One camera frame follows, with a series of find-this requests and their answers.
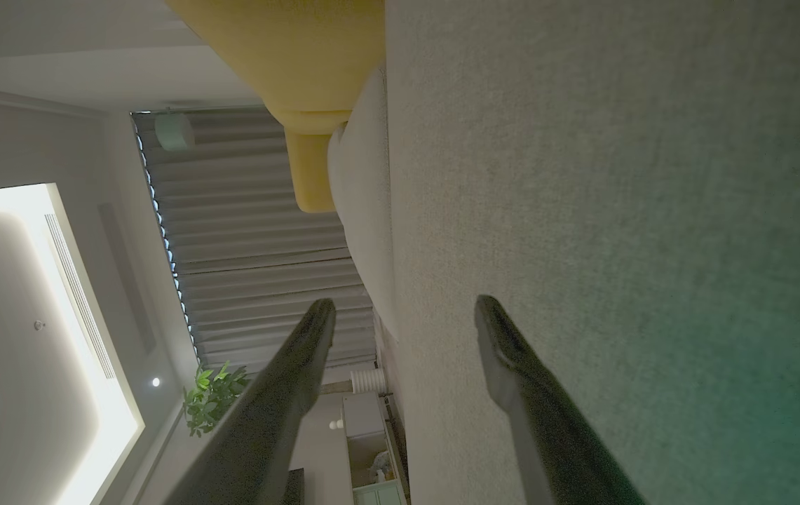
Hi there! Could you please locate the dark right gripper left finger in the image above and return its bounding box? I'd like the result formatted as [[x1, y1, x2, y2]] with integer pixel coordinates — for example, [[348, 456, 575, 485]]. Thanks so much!
[[165, 298, 337, 505]]

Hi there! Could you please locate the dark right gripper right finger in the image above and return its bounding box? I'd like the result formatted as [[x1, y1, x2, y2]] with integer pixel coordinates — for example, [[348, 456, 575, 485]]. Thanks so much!
[[474, 295, 647, 505]]

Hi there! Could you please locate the green leafy houseplant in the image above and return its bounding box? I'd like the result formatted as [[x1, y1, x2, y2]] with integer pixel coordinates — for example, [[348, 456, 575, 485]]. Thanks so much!
[[182, 361, 250, 438]]

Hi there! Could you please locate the white open shelf cabinet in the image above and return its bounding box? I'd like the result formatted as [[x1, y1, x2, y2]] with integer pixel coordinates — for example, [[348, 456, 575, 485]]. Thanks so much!
[[342, 393, 407, 505]]

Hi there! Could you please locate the white ribbed cylinder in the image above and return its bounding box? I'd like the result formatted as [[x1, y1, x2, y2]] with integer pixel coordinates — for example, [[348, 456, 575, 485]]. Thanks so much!
[[351, 370, 388, 395]]

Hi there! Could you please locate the grey pleated curtain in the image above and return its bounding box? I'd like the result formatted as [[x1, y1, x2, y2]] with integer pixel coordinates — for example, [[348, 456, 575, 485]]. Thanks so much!
[[131, 107, 379, 372]]

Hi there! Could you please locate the linear ceiling air vent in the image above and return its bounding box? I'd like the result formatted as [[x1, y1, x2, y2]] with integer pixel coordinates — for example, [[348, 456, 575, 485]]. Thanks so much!
[[44, 213, 116, 379]]

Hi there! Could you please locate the large grey sofa seat cushion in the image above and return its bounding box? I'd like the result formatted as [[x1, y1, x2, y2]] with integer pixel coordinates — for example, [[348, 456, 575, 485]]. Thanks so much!
[[384, 0, 800, 505]]

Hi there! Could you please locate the small grey sofa seat cushion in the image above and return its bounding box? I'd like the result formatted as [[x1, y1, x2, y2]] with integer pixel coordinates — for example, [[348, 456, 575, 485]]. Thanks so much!
[[327, 63, 402, 341]]

